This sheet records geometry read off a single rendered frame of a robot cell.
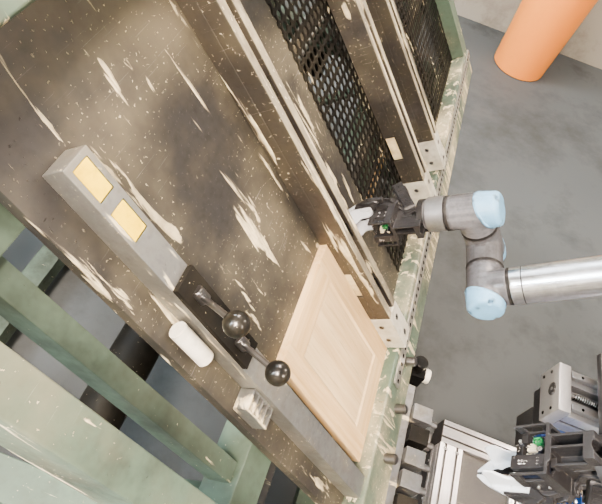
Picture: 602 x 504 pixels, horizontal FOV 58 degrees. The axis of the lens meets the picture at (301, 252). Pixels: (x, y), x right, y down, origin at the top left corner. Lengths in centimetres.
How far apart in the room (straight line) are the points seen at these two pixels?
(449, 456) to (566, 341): 109
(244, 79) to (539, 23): 345
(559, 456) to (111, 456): 56
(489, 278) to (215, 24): 68
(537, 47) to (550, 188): 111
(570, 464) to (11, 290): 72
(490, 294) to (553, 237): 235
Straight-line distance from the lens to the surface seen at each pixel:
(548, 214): 355
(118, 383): 84
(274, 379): 79
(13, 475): 143
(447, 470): 219
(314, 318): 114
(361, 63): 152
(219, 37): 96
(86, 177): 70
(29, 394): 64
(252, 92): 99
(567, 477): 83
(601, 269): 111
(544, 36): 432
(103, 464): 71
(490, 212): 113
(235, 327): 70
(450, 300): 282
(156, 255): 76
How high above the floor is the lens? 214
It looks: 53 degrees down
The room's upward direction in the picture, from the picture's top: 20 degrees clockwise
